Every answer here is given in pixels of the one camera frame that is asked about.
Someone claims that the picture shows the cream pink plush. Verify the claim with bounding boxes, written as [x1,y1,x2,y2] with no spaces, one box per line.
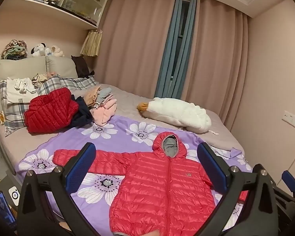
[51,45,65,57]

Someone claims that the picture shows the pink garment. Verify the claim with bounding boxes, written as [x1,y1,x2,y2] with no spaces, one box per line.
[91,102,118,126]

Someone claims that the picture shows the plaid pillow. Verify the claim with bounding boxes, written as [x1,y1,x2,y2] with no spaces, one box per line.
[0,80,40,137]

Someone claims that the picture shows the purple floral blanket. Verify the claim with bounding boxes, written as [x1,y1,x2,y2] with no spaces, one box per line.
[18,115,253,236]

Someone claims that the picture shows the beige printed garment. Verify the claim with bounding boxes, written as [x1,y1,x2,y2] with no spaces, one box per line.
[85,86,102,107]

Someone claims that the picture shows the blue curtain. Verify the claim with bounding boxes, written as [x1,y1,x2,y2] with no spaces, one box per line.
[154,0,184,99]
[172,0,200,98]

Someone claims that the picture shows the black garment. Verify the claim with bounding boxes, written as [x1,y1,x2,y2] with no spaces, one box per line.
[71,55,95,78]

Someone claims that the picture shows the black and white dog plush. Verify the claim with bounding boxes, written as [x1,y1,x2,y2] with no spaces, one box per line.
[31,42,46,58]

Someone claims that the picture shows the white goose plush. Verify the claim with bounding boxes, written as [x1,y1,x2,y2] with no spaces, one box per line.
[137,97,212,134]

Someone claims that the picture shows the grey garment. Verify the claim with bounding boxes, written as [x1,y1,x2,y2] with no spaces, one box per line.
[98,87,114,102]

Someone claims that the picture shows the beige pleated skirt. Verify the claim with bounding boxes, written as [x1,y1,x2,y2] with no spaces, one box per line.
[80,29,103,57]

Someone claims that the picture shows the white folded clothes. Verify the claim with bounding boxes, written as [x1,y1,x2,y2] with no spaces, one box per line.
[6,77,39,104]

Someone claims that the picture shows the smartphone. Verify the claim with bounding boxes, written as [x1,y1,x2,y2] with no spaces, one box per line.
[0,190,17,230]

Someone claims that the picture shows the floral cloth bundle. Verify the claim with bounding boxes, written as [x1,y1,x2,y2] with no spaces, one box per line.
[1,39,28,60]

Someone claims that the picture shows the navy garment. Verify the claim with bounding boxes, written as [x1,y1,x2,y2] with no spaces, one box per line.
[70,96,94,129]

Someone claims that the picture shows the cartoon printed pillow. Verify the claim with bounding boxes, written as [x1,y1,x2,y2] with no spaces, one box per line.
[31,72,60,88]

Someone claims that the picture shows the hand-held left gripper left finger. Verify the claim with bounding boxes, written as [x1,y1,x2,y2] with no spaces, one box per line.
[17,142,97,236]

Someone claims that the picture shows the white device with round icon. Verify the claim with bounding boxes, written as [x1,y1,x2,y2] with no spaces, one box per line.
[8,186,21,206]

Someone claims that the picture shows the white wall cabinet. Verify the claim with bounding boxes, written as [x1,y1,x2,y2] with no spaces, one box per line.
[6,0,112,30]

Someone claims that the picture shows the red hooded puffer jacket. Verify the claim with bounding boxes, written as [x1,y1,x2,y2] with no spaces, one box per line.
[53,132,249,236]

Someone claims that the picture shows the beige headboard cushion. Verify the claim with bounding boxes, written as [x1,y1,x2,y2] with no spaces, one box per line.
[0,56,49,113]
[47,55,78,79]

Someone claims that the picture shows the dark red puffer jacket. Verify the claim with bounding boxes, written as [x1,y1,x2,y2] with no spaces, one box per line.
[24,88,79,134]

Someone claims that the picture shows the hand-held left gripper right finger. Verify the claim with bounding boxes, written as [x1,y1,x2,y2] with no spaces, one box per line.
[197,142,279,236]

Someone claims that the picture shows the pile of assorted clothes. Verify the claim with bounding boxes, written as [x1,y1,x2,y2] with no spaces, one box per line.
[38,75,99,96]

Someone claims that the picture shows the pink curtain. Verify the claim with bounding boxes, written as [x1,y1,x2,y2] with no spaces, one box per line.
[95,0,177,99]
[181,0,249,128]

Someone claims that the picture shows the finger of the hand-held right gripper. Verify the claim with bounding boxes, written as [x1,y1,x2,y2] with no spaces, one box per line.
[281,170,295,201]

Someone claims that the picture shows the white wall socket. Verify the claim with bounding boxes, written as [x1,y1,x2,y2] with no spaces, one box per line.
[282,111,295,131]

